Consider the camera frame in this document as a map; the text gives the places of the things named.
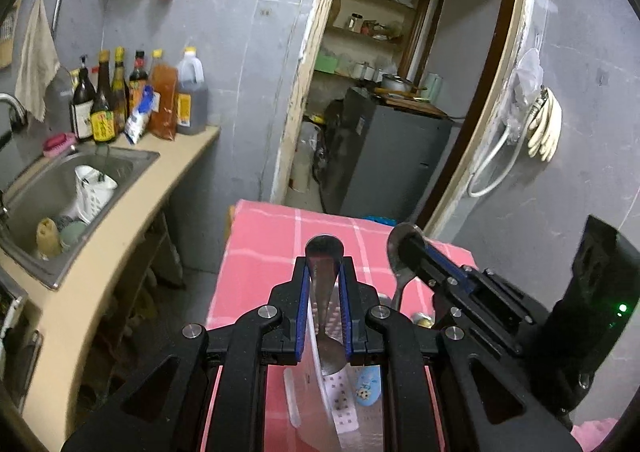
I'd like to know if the blue patterned ceramic spoon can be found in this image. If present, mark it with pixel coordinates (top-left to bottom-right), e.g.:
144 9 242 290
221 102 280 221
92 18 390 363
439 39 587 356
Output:
355 365 381 406

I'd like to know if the steel faucet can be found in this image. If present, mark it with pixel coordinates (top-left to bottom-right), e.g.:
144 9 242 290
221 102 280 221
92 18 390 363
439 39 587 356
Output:
0 92 28 149

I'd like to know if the pink scrub brush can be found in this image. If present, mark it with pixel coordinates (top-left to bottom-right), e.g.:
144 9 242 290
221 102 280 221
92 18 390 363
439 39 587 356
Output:
42 132 77 158

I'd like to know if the dark soy sauce bottle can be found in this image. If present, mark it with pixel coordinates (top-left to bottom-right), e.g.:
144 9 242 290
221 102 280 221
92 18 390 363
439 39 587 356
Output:
70 54 96 142

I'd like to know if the white plastic utensil holder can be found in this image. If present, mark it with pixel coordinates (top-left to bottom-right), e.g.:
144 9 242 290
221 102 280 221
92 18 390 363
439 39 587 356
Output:
283 300 384 451

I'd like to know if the beige hanging towel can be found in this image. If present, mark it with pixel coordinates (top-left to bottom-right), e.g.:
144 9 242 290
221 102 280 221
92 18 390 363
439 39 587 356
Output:
14 0 61 123

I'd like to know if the tall dark vinegar bottle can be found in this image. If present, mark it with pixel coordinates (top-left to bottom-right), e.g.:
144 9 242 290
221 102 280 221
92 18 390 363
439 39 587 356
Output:
90 50 116 144

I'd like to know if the stainless steel sink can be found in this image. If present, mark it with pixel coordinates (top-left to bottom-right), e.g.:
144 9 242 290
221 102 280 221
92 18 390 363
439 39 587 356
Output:
1 144 160 290

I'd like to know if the steel spoon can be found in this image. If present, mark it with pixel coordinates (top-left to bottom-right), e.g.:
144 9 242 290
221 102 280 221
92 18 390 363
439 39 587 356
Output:
386 222 425 311
305 235 346 376

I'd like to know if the grey cabinet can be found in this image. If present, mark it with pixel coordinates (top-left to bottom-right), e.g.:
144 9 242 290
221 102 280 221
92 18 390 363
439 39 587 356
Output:
320 86 454 222

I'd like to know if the yellow sponge in sink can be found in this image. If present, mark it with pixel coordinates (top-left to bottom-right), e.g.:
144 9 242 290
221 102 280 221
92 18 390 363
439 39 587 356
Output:
36 218 62 260

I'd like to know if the pink checked tablecloth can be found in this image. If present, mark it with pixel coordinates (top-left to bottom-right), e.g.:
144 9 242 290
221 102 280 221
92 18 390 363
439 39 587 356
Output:
199 198 476 452

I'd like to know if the blue white seasoning bag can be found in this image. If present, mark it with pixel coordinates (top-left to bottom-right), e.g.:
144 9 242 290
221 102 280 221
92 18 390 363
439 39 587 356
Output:
124 84 154 145

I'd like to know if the orange sauce bottle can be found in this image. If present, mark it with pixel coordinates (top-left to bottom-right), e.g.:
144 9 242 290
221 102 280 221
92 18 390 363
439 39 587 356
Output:
148 48 178 141

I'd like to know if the white coiled hose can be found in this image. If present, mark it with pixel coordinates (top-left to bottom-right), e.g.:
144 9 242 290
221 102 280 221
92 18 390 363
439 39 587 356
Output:
466 48 564 199

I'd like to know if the white perforated cup in sink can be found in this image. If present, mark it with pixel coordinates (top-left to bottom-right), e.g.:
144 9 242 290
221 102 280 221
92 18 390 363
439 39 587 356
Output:
75 165 118 224

